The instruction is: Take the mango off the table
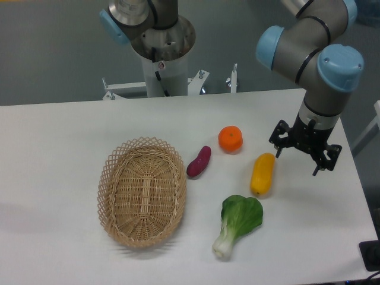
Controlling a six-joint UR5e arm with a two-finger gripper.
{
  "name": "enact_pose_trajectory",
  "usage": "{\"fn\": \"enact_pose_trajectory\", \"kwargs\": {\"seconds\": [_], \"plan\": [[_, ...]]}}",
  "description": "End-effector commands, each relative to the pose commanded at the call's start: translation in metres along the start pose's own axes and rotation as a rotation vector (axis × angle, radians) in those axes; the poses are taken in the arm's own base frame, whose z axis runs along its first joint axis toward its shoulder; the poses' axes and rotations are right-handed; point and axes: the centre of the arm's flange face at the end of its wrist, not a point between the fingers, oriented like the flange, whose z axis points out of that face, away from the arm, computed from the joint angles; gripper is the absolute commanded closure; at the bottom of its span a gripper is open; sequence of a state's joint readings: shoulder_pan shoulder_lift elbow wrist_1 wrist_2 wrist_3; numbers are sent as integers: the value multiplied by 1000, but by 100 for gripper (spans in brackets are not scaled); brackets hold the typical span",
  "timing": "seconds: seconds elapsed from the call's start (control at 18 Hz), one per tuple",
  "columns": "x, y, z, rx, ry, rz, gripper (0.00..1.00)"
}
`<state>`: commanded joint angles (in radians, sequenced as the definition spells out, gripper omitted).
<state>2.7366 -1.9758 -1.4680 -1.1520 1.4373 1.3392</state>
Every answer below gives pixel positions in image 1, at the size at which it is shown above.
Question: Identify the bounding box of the black device at table edge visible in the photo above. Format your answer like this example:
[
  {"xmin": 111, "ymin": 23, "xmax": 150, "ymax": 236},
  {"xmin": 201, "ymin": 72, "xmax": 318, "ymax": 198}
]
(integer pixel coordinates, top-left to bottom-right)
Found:
[{"xmin": 359, "ymin": 240, "xmax": 379, "ymax": 272}]

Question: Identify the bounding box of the woven wicker basket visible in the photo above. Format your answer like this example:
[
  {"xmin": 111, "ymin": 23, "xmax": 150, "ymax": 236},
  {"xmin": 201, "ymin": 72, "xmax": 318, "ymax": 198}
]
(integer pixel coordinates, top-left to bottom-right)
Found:
[{"xmin": 97, "ymin": 137, "xmax": 186, "ymax": 248}]

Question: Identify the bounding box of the green bok choy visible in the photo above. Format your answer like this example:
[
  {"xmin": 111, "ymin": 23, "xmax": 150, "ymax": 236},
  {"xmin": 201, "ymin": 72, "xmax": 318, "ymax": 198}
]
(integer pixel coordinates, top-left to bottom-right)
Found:
[{"xmin": 212, "ymin": 195, "xmax": 264, "ymax": 259}]

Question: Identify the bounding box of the orange fruit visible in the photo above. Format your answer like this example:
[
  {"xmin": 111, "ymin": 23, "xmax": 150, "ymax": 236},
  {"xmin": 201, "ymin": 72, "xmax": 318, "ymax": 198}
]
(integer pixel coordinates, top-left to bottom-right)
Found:
[{"xmin": 218, "ymin": 126, "xmax": 243, "ymax": 152}]

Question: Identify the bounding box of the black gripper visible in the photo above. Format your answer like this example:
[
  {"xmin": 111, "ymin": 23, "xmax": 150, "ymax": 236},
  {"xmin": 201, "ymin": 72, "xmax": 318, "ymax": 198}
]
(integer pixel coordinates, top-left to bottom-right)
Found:
[{"xmin": 269, "ymin": 115, "xmax": 342, "ymax": 176}]

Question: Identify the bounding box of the white frame at right edge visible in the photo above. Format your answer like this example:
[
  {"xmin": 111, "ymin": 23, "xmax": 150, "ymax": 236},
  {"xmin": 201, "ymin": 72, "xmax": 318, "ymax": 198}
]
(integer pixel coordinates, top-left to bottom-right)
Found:
[{"xmin": 351, "ymin": 100, "xmax": 379, "ymax": 157}]

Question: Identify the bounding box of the black cable on pedestal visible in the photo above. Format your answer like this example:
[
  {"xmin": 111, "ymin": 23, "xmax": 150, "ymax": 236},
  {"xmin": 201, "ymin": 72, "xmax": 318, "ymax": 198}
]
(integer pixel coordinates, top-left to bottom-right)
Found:
[{"xmin": 151, "ymin": 46, "xmax": 172, "ymax": 97}]

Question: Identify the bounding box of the white metal base frame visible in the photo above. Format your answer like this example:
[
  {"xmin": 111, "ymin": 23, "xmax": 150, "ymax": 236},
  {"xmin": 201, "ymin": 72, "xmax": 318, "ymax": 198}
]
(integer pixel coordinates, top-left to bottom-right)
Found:
[{"xmin": 102, "ymin": 63, "xmax": 240, "ymax": 100}]

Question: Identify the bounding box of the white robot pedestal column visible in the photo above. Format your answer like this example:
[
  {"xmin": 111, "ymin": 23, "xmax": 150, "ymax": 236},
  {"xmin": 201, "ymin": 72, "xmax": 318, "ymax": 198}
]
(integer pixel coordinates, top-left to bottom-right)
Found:
[{"xmin": 141, "ymin": 56, "xmax": 188, "ymax": 98}]

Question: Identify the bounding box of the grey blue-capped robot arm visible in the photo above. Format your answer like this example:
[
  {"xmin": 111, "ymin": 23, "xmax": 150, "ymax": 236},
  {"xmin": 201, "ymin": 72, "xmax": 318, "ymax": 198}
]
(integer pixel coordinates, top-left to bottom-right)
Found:
[{"xmin": 99, "ymin": 1, "xmax": 364, "ymax": 171}]

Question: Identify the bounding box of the purple sweet potato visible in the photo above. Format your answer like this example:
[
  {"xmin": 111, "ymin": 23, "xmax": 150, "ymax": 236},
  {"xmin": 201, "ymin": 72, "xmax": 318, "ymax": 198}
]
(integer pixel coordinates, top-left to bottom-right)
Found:
[{"xmin": 186, "ymin": 145, "xmax": 211, "ymax": 178}]

